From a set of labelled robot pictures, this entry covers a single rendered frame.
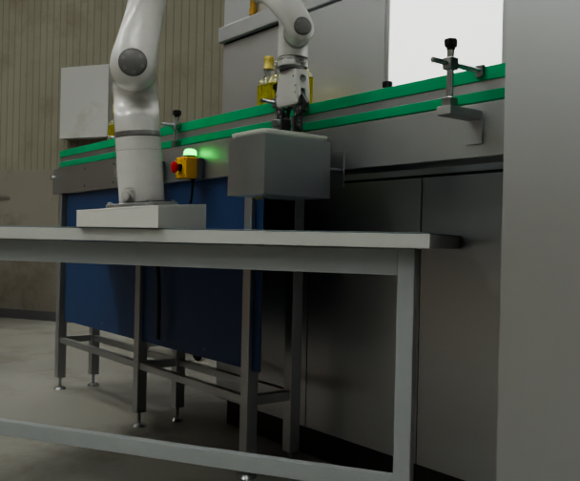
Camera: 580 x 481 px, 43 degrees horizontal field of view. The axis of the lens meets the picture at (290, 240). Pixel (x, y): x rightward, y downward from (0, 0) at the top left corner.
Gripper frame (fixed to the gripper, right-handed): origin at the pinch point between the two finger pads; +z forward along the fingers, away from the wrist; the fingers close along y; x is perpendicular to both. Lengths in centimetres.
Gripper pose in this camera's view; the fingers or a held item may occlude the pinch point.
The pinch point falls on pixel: (291, 125)
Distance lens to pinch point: 206.6
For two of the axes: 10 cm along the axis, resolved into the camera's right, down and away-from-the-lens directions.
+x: -8.1, -0.2, -5.9
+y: -5.9, -0.1, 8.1
